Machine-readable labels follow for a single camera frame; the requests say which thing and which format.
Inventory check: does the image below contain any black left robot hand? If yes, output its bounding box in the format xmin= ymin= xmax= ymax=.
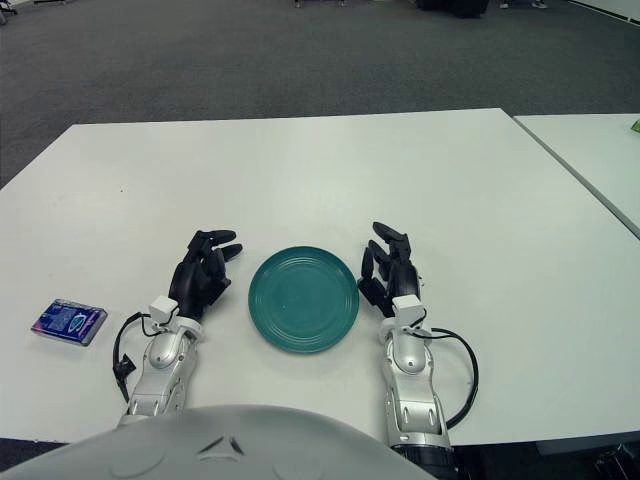
xmin=148 ymin=228 xmax=244 ymax=331

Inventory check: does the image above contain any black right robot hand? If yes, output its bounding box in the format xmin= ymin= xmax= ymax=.
xmin=357 ymin=220 xmax=427 ymax=326

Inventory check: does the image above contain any blue gum pack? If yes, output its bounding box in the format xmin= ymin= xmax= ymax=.
xmin=29 ymin=298 xmax=109 ymax=347

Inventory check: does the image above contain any teal round plate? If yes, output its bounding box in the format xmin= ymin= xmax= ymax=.
xmin=248 ymin=245 xmax=361 ymax=355

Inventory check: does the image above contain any grey robot torso shell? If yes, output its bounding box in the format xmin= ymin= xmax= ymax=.
xmin=0 ymin=404 xmax=426 ymax=480

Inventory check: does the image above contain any adjacent white table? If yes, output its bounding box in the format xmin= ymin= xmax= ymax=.
xmin=513 ymin=113 xmax=640 ymax=241

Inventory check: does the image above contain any black background seat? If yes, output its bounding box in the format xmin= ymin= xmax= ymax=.
xmin=417 ymin=0 xmax=491 ymax=20

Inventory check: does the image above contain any dark equipment under table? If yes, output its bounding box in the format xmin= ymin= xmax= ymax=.
xmin=594 ymin=443 xmax=640 ymax=480

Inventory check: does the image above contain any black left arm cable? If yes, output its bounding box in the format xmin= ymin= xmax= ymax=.
xmin=112 ymin=310 xmax=166 ymax=401

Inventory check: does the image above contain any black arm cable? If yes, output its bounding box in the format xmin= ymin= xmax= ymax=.
xmin=112 ymin=310 xmax=166 ymax=401
xmin=419 ymin=327 xmax=480 ymax=431

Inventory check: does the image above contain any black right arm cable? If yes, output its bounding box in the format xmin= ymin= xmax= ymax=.
xmin=419 ymin=327 xmax=480 ymax=431

